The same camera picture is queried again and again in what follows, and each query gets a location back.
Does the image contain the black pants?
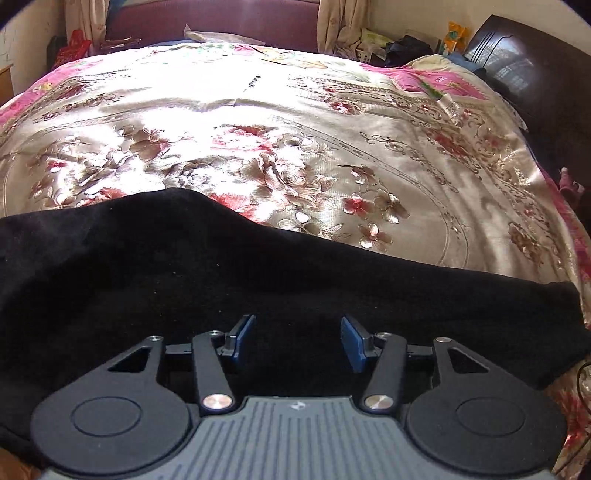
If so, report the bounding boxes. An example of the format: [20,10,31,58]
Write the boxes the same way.
[1,189,590,463]

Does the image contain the floral satin bedspread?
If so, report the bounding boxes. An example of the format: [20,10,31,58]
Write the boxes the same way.
[1,43,590,479]

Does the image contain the wooden bedside cabinet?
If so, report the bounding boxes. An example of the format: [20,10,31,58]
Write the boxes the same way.
[0,63,14,105]

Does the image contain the dark wooden headboard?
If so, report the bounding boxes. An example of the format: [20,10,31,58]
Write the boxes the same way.
[465,15,591,227]

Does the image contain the dark clothes pile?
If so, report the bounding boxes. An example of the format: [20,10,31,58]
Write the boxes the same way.
[385,35,434,68]

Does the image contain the red bag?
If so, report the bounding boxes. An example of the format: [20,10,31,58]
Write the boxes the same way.
[52,29,92,68]

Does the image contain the yellow snack package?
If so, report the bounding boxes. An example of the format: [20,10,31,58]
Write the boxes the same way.
[443,22,469,54]

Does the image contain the white pillow on bench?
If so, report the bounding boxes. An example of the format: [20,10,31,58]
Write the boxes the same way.
[183,25,266,46]

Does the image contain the left beige curtain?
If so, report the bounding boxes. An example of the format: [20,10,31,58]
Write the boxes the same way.
[64,0,110,46]

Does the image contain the beige curtain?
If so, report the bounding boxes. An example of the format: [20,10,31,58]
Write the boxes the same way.
[317,0,370,60]
[64,0,110,46]

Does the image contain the right beige curtain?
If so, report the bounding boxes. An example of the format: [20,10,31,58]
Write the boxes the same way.
[317,0,370,60]

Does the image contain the maroon padded window bench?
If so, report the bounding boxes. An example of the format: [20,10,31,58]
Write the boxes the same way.
[106,0,318,52]

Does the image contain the black cable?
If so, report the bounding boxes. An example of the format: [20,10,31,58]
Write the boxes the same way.
[556,361,591,476]

